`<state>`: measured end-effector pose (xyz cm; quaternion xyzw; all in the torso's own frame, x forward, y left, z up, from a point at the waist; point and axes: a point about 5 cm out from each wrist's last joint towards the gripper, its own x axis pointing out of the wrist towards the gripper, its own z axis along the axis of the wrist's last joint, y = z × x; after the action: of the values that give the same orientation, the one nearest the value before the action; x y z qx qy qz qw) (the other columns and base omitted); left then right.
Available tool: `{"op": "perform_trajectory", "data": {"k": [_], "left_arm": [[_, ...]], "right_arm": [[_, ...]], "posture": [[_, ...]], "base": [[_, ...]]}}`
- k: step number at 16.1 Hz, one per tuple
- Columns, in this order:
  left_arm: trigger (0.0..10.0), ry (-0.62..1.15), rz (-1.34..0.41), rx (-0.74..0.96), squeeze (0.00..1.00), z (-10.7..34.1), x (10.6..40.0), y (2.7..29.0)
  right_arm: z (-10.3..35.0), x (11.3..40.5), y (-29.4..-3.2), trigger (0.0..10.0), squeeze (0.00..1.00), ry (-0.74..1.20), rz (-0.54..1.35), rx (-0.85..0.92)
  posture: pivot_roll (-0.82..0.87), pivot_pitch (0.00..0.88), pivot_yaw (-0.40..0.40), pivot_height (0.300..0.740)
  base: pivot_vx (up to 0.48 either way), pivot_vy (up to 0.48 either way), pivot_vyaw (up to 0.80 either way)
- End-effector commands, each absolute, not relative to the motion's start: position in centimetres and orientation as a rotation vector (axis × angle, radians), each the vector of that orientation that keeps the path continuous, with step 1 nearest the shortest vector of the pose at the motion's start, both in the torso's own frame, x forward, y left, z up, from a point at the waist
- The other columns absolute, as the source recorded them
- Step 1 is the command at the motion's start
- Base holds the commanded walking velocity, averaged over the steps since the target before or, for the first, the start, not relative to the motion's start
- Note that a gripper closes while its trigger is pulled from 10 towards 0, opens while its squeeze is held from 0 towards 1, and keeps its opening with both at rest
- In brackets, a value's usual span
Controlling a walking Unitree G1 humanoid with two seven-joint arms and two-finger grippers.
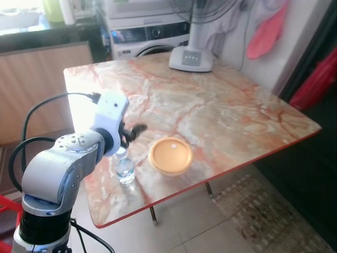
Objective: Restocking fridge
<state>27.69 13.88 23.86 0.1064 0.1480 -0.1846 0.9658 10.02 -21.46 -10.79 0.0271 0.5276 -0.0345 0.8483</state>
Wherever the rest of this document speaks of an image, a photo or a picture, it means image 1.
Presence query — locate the marble pattern folding table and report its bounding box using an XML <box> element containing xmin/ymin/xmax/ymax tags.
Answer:
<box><xmin>63</xmin><ymin>52</ymin><xmax>322</xmax><ymax>229</ymax></box>

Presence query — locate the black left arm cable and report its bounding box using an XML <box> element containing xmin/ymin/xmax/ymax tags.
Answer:
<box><xmin>8</xmin><ymin>92</ymin><xmax>102</xmax><ymax>197</ymax></box>

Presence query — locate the black torso cable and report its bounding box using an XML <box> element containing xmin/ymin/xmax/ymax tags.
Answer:
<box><xmin>68</xmin><ymin>218</ymin><xmax>115</xmax><ymax>253</ymax></box>

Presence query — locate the red hanging cloth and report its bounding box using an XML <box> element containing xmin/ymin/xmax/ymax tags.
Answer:
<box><xmin>245</xmin><ymin>2</ymin><xmax>290</xmax><ymax>60</ymax></box>

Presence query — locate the orange round bowl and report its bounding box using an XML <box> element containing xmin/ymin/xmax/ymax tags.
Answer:
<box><xmin>148</xmin><ymin>137</ymin><xmax>194</xmax><ymax>176</ymax></box>

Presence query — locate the grey hanging cloth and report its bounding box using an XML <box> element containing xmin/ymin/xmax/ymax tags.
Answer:
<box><xmin>199</xmin><ymin>0</ymin><xmax>288</xmax><ymax>53</ymax></box>

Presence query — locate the red plastic bag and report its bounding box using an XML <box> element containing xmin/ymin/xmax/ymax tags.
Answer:
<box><xmin>289</xmin><ymin>47</ymin><xmax>337</xmax><ymax>111</ymax></box>

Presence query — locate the clear plastic water bottle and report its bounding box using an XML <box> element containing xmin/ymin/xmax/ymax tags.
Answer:
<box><xmin>112</xmin><ymin>148</ymin><xmax>136</xmax><ymax>184</ymax></box>

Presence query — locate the white plastic bottle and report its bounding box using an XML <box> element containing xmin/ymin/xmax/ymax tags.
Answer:
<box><xmin>59</xmin><ymin>0</ymin><xmax>76</xmax><ymax>26</ymax></box>

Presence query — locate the wooden counter cabinet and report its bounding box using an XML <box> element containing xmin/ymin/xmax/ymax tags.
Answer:
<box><xmin>0</xmin><ymin>20</ymin><xmax>108</xmax><ymax>147</ymax></box>

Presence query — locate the grey table fan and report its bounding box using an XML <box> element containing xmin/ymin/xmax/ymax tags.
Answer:
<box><xmin>167</xmin><ymin>0</ymin><xmax>244</xmax><ymax>73</ymax></box>

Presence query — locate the red plastic stool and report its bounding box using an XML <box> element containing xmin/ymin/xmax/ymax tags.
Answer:
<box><xmin>0</xmin><ymin>194</ymin><xmax>24</xmax><ymax>253</ymax></box>

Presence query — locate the green plastic bottle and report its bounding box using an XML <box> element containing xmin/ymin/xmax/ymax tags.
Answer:
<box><xmin>42</xmin><ymin>0</ymin><xmax>65</xmax><ymax>23</ymax></box>

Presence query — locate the white washing machine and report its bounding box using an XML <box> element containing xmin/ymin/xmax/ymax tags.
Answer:
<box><xmin>103</xmin><ymin>0</ymin><xmax>191</xmax><ymax>60</ymax></box>

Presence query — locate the white plastic basin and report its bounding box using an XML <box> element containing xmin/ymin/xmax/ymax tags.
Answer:
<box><xmin>0</xmin><ymin>9</ymin><xmax>44</xmax><ymax>31</ymax></box>

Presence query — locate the patterned floor rug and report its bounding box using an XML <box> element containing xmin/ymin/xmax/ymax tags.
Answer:
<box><xmin>211</xmin><ymin>171</ymin><xmax>335</xmax><ymax>253</ymax></box>

